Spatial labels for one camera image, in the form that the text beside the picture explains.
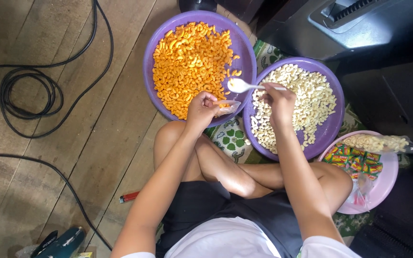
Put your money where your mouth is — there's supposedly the bundle of clear plastic bags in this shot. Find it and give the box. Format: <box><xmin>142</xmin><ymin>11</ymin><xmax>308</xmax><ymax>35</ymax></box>
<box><xmin>346</xmin><ymin>174</ymin><xmax>375</xmax><ymax>212</ymax></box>

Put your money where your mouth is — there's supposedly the heap of white macaroni snacks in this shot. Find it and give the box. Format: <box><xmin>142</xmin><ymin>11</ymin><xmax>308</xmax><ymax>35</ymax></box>
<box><xmin>250</xmin><ymin>64</ymin><xmax>337</xmax><ymax>155</ymax></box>

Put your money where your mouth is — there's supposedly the teal bottle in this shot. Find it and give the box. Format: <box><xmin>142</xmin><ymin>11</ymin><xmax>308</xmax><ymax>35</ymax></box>
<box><xmin>31</xmin><ymin>226</ymin><xmax>86</xmax><ymax>258</ymax></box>

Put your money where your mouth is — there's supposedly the pile of seasoning sachets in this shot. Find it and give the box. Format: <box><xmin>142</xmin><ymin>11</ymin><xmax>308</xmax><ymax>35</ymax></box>
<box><xmin>323</xmin><ymin>142</ymin><xmax>384</xmax><ymax>181</ymax></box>

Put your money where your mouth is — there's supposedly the clear bag of white macaroni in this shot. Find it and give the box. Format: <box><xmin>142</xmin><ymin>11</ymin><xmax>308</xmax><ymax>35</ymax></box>
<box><xmin>342</xmin><ymin>134</ymin><xmax>413</xmax><ymax>155</ymax></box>

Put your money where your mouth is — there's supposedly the red lighter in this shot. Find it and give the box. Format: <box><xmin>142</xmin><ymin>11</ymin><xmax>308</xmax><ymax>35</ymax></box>
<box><xmin>119</xmin><ymin>191</ymin><xmax>140</xmax><ymax>204</ymax></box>

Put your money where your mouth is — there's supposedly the white plastic spoon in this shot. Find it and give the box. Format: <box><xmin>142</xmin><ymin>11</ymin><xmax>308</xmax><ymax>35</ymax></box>
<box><xmin>227</xmin><ymin>78</ymin><xmax>288</xmax><ymax>94</ymax></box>

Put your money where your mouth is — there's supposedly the black appliance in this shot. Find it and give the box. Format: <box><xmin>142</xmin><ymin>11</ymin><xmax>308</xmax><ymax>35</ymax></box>
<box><xmin>257</xmin><ymin>0</ymin><xmax>413</xmax><ymax>69</ymax></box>

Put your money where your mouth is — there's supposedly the person's right hand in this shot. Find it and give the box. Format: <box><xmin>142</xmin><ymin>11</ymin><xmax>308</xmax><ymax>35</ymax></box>
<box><xmin>259</xmin><ymin>83</ymin><xmax>297</xmax><ymax>127</ymax></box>

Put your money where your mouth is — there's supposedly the heap of orange macaroni snacks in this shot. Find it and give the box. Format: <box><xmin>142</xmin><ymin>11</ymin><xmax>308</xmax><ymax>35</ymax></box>
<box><xmin>152</xmin><ymin>21</ymin><xmax>242</xmax><ymax>120</ymax></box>

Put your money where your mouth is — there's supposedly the green patterned mat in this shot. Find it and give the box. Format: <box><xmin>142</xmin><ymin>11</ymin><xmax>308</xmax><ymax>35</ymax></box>
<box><xmin>156</xmin><ymin>39</ymin><xmax>411</xmax><ymax>237</ymax></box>

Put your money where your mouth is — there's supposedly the small clear plastic bag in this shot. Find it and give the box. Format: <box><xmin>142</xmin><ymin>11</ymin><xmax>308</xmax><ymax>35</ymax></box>
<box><xmin>212</xmin><ymin>100</ymin><xmax>242</xmax><ymax>117</ymax></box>

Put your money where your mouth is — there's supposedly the pink plastic basin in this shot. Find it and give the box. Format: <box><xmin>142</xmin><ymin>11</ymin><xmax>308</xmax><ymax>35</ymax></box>
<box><xmin>318</xmin><ymin>130</ymin><xmax>399</xmax><ymax>215</ymax></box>

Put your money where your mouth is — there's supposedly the purple tray of orange macaroni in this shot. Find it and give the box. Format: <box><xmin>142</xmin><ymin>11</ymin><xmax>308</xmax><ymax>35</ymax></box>
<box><xmin>143</xmin><ymin>10</ymin><xmax>257</xmax><ymax>128</ymax></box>

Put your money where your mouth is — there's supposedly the purple tray of white macaroni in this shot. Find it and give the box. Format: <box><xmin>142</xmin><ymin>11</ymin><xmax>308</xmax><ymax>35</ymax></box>
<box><xmin>243</xmin><ymin>57</ymin><xmax>345</xmax><ymax>162</ymax></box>

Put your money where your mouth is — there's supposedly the person's left hand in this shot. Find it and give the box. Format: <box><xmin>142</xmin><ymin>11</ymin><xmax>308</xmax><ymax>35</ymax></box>
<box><xmin>186</xmin><ymin>91</ymin><xmax>221</xmax><ymax>132</ymax></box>

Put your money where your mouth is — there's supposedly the black cable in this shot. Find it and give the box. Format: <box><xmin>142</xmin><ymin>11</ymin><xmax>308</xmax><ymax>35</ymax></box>
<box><xmin>0</xmin><ymin>0</ymin><xmax>114</xmax><ymax>251</ymax></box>

